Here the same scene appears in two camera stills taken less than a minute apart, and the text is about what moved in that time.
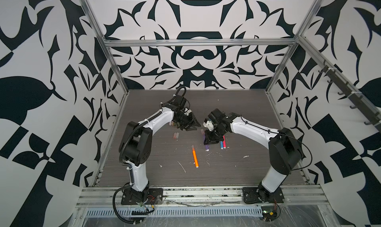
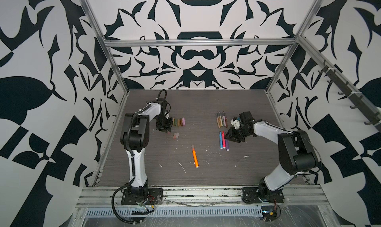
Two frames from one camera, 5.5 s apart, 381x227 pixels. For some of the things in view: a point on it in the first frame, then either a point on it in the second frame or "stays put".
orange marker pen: (195, 156) stays put
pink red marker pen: (224, 141) stays put
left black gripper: (192, 123) → (167, 128)
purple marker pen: (206, 146) → (226, 142)
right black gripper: (209, 139) → (231, 136)
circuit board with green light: (269, 213) stays put
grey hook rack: (362, 104) stays put
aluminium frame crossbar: (200, 42) stays put
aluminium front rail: (110, 197) stays put
